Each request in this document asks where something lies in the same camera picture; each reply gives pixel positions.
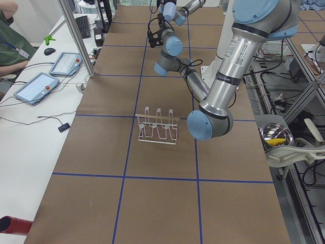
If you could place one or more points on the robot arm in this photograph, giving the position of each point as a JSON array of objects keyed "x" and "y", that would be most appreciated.
[
  {"x": 171, "y": 13},
  {"x": 252, "y": 23}
]

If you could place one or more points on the small silver cylinder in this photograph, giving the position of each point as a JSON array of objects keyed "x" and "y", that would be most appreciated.
[{"x": 80, "y": 87}]

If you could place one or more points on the small black device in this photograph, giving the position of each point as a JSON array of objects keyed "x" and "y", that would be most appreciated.
[{"x": 64, "y": 127}]

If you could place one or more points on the steel bowl with corn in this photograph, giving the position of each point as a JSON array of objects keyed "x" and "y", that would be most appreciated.
[{"x": 273, "y": 135}]

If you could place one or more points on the far teach pendant tablet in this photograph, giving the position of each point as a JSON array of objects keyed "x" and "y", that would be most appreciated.
[{"x": 67, "y": 64}]

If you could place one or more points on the teach pendant tablet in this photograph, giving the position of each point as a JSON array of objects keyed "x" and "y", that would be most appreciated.
[
  {"x": 37, "y": 88},
  {"x": 67, "y": 64}
]

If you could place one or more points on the black keyboard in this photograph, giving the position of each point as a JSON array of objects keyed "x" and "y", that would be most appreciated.
[{"x": 83, "y": 26}]

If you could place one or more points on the near teach pendant tablet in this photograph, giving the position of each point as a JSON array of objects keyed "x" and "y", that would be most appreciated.
[{"x": 37, "y": 88}]

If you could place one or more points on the black computer mouse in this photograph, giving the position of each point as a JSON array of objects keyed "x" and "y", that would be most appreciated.
[{"x": 49, "y": 51}]

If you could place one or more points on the green clamp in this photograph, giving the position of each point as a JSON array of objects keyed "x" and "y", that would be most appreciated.
[{"x": 48, "y": 39}]

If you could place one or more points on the person in green shirt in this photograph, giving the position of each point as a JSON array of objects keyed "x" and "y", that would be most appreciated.
[{"x": 16, "y": 50}]

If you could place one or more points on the red cylinder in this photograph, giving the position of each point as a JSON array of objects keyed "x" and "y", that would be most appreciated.
[{"x": 16, "y": 226}]

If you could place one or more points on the white wire cup holder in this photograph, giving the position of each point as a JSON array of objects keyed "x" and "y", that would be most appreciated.
[{"x": 157, "y": 128}]

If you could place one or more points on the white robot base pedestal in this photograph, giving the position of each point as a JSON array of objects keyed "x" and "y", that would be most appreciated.
[{"x": 208, "y": 73}]

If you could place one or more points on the aluminium frame post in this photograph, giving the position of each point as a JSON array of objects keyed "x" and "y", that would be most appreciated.
[{"x": 72, "y": 26}]

